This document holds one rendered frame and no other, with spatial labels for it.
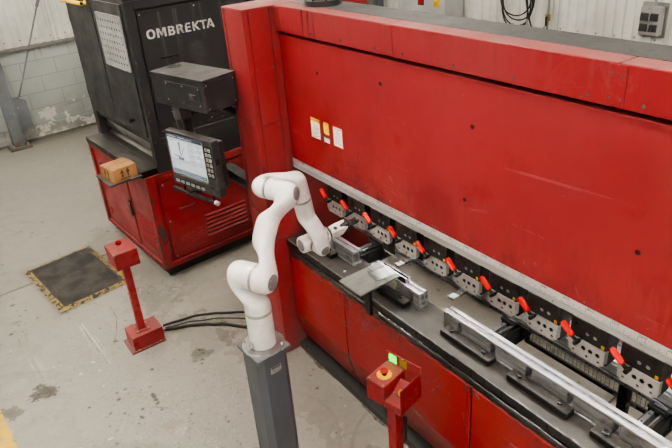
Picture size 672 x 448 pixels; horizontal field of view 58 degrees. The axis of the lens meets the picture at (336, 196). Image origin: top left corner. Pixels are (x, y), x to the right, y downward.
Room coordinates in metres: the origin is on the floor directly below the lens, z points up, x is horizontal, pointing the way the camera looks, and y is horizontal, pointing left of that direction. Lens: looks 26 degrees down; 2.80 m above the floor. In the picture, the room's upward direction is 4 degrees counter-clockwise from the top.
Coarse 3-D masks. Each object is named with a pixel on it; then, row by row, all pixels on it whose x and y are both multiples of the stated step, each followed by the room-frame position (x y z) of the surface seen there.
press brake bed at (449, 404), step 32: (320, 288) 3.09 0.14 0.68; (320, 320) 3.12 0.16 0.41; (352, 320) 2.83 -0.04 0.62; (384, 320) 2.59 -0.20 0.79; (320, 352) 3.25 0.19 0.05; (352, 352) 2.85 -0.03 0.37; (384, 352) 2.60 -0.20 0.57; (416, 352) 2.38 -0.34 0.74; (352, 384) 2.93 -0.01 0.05; (448, 384) 2.20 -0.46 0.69; (480, 384) 2.05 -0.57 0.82; (384, 416) 2.65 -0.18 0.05; (416, 416) 2.40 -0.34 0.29; (448, 416) 2.20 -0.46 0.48; (480, 416) 2.03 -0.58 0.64; (512, 416) 1.90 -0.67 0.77
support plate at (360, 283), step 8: (376, 264) 2.80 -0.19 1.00; (360, 272) 2.74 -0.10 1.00; (344, 280) 2.67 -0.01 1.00; (352, 280) 2.67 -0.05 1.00; (360, 280) 2.66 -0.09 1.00; (368, 280) 2.66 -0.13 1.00; (384, 280) 2.64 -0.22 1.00; (392, 280) 2.65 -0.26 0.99; (352, 288) 2.60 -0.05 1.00; (360, 288) 2.59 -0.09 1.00; (368, 288) 2.58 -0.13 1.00; (376, 288) 2.59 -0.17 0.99; (360, 296) 2.53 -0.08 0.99
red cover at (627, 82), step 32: (288, 32) 3.32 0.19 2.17; (320, 32) 3.07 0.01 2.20; (352, 32) 2.85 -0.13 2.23; (384, 32) 2.66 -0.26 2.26; (416, 32) 2.49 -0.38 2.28; (448, 32) 2.37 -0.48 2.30; (480, 32) 2.33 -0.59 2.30; (448, 64) 2.35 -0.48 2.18; (480, 64) 2.21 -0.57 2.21; (512, 64) 2.09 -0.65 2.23; (544, 64) 1.98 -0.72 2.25; (576, 64) 1.88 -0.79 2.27; (608, 64) 1.80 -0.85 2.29; (640, 64) 1.73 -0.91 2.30; (576, 96) 1.87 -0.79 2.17; (608, 96) 1.78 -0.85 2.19; (640, 96) 1.70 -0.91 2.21
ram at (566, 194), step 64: (320, 64) 3.12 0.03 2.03; (384, 64) 2.69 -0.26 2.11; (320, 128) 3.16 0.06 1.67; (384, 128) 2.71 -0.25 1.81; (448, 128) 2.36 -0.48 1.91; (512, 128) 2.10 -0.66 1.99; (576, 128) 1.88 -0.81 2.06; (640, 128) 1.71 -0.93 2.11; (384, 192) 2.72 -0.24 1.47; (448, 192) 2.36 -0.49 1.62; (512, 192) 2.08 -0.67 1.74; (576, 192) 1.86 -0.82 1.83; (640, 192) 1.68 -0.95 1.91; (512, 256) 2.07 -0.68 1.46; (576, 256) 1.84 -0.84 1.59; (640, 256) 1.65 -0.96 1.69; (640, 320) 1.62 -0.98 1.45
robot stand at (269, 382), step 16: (256, 368) 2.12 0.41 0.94; (272, 368) 2.13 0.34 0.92; (288, 368) 2.21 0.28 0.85; (256, 384) 2.14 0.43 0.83; (272, 384) 2.13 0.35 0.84; (288, 384) 2.18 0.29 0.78; (256, 400) 2.16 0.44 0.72; (272, 400) 2.12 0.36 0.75; (288, 400) 2.17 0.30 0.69; (256, 416) 2.18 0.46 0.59; (272, 416) 2.11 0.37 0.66; (288, 416) 2.16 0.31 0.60; (272, 432) 2.11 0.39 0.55; (288, 432) 2.16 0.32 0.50
